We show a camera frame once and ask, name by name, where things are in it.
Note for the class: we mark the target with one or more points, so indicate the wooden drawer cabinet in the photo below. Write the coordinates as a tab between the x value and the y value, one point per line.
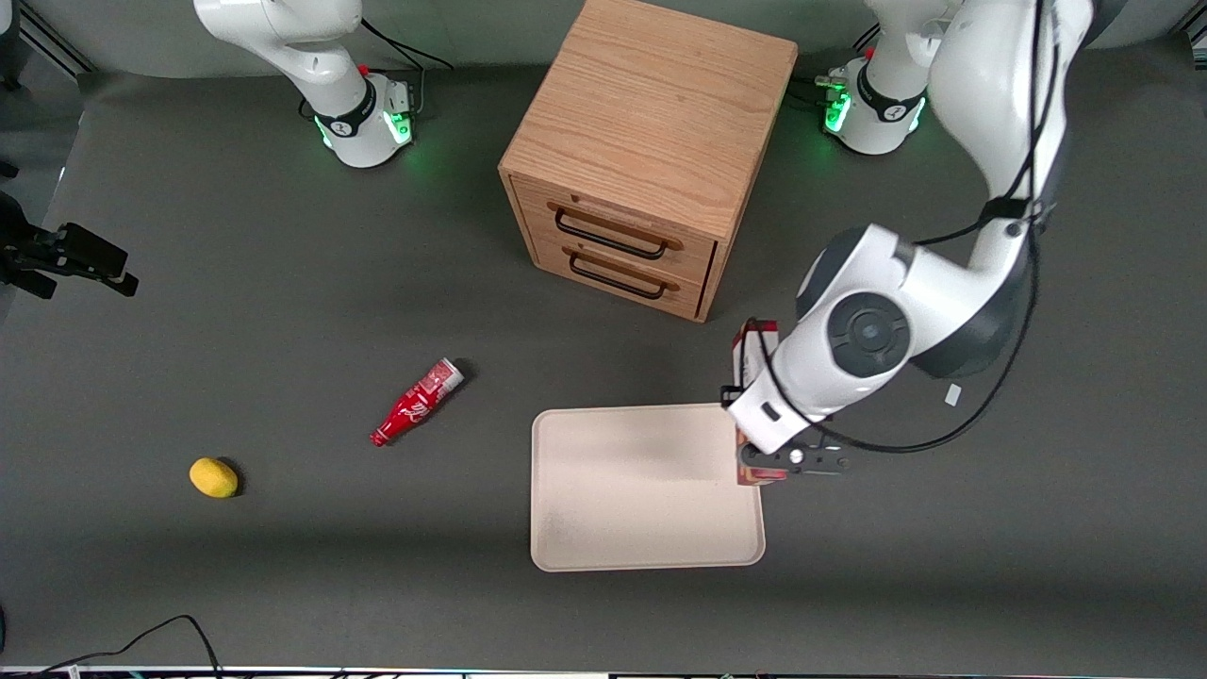
651	104

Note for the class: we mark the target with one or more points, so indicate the wooden drawer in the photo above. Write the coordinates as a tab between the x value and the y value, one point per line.
698	256
688	297

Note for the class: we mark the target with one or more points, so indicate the red cookie box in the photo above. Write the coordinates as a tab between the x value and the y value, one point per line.
768	335

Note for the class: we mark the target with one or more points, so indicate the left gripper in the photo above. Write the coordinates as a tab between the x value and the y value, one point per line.
727	394

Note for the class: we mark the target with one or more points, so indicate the red cola bottle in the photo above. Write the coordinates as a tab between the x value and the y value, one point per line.
415	405

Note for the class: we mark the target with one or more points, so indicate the yellow lemon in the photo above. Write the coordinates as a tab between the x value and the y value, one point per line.
213	477

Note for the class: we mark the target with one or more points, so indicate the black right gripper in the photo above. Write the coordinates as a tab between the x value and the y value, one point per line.
45	256

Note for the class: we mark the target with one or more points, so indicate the black metal rail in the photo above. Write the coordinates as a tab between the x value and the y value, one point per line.
57	42

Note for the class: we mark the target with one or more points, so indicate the beige rectangular tray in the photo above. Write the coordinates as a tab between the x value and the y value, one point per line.
646	486

